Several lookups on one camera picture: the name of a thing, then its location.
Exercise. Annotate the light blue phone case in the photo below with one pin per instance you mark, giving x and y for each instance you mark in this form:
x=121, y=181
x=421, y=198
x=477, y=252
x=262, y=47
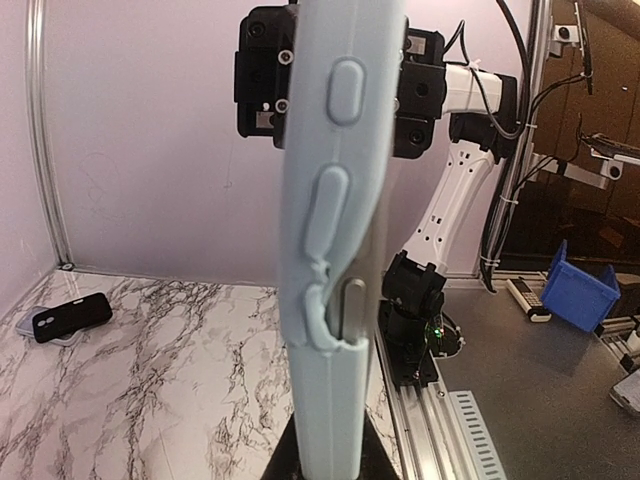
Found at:
x=338, y=137

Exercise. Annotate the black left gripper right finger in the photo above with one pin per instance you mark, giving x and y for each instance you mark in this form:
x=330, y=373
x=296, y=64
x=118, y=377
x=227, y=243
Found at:
x=375, y=462

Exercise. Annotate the grey remote handset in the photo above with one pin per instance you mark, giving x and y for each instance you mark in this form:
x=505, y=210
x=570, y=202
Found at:
x=528, y=300

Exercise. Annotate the black phone case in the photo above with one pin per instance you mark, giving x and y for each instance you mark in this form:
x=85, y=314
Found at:
x=66, y=319

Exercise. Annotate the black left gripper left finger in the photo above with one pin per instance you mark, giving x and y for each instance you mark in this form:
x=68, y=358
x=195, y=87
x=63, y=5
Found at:
x=284, y=463

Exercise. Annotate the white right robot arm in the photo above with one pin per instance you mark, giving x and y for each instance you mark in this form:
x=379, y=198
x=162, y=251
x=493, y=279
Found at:
x=475, y=101

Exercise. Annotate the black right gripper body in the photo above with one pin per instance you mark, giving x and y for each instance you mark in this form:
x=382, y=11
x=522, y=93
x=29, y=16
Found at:
x=262, y=70

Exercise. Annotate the front aluminium rail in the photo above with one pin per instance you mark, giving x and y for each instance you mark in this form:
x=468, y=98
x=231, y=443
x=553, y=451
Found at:
x=438, y=433

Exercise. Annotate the blue plastic bin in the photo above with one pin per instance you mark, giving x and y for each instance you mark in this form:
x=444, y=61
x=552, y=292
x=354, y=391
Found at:
x=581, y=299

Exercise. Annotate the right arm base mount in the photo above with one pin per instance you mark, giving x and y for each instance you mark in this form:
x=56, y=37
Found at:
x=413, y=345

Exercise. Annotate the right aluminium frame post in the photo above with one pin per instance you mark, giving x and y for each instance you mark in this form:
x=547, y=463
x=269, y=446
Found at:
x=35, y=76

